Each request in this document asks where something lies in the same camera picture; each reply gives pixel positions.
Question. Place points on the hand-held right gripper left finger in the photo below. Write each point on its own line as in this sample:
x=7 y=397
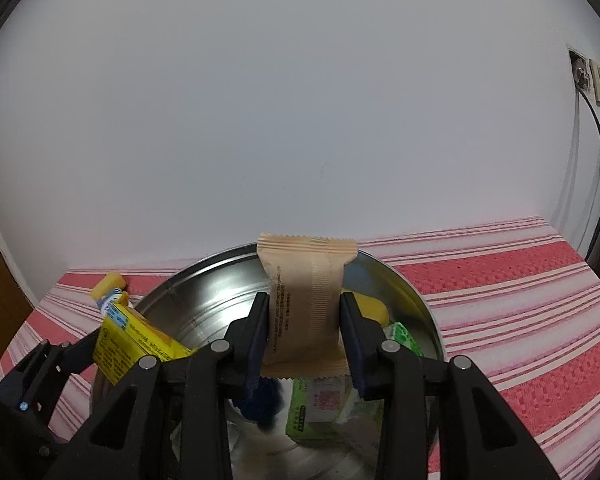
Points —
x=256 y=355

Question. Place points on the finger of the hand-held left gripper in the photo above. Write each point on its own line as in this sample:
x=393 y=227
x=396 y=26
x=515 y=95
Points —
x=80 y=352

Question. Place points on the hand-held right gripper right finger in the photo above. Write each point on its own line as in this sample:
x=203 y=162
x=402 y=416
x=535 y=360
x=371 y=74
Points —
x=356 y=355

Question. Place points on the blue cloth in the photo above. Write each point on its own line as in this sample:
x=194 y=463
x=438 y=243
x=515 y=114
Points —
x=261 y=402

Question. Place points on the yellow sponge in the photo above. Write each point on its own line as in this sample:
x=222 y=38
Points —
x=372 y=309

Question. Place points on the yellow box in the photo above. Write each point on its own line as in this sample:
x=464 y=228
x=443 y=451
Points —
x=130 y=345

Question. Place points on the green tissue pack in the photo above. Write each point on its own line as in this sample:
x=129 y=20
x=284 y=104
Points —
x=405 y=338
x=325 y=405

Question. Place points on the beige snack packet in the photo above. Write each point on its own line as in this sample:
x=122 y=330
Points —
x=305 y=305

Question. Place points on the round metal tin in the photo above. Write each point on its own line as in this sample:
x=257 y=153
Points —
x=205 y=300

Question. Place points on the white tube with yellow cap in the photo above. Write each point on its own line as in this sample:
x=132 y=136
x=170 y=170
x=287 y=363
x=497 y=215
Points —
x=111 y=292

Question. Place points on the wooden furniture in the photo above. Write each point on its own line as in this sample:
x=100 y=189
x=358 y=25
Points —
x=2 y=300

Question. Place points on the red striped cloth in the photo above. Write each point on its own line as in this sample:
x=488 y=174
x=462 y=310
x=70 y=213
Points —
x=520 y=320

